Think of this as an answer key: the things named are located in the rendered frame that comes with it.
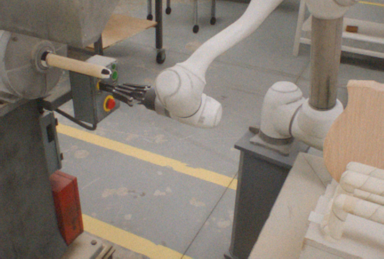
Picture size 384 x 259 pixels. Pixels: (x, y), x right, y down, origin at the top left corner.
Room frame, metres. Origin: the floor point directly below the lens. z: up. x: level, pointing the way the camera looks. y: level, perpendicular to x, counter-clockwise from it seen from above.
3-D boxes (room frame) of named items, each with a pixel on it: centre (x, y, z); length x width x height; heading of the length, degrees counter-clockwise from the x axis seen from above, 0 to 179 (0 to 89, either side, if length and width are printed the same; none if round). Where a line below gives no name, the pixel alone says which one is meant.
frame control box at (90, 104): (1.40, 0.43, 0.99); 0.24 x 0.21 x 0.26; 65
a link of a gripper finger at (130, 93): (1.27, 0.22, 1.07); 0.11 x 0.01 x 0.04; 67
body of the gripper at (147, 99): (1.25, 0.15, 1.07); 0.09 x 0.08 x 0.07; 65
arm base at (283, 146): (1.60, -0.35, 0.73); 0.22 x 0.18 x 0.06; 58
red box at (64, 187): (1.39, 0.61, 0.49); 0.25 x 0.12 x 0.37; 65
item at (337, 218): (0.62, -0.29, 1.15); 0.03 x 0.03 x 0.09
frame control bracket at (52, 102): (1.35, 0.46, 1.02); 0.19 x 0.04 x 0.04; 155
